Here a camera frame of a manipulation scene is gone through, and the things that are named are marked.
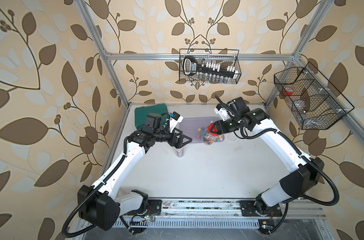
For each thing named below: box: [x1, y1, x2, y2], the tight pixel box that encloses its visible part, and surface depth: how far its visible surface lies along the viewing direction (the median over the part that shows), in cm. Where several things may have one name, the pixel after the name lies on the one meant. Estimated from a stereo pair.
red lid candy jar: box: [201, 122, 218, 146], surface depth 82 cm
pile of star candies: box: [196, 127, 225, 145], surface depth 82 cm
